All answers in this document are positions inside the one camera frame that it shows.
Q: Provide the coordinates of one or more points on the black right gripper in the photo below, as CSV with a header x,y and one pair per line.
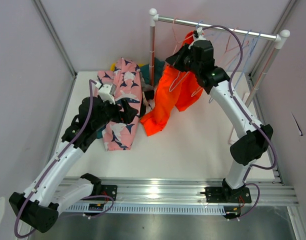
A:
x,y
175,60

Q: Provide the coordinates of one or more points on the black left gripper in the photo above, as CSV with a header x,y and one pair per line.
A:
x,y
127,116

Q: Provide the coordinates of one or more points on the teal shorts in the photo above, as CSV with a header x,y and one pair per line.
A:
x,y
158,71

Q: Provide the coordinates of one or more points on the orange shorts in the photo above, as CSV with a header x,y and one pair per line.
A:
x,y
175,89

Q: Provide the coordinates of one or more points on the pink patterned shorts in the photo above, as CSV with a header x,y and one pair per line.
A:
x,y
124,84

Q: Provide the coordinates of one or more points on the grey shorts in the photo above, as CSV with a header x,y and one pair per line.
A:
x,y
144,86

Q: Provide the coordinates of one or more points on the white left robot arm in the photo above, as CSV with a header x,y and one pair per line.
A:
x,y
39,205

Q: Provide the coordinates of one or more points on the yellow plastic tray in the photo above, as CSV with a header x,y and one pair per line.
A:
x,y
113,67

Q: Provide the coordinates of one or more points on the silver clothes rack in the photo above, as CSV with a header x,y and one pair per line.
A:
x,y
277,39

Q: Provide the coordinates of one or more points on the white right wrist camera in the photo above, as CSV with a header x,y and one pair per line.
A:
x,y
198,35

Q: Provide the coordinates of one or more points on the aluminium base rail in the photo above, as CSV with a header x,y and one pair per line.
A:
x,y
187,191

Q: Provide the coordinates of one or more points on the grey slotted cable duct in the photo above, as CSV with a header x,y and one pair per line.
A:
x,y
123,208

